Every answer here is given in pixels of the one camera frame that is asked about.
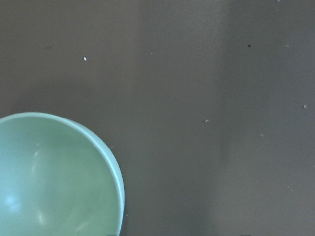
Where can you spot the light green bowl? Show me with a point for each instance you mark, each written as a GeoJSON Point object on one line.
{"type": "Point", "coordinates": [57, 178]}

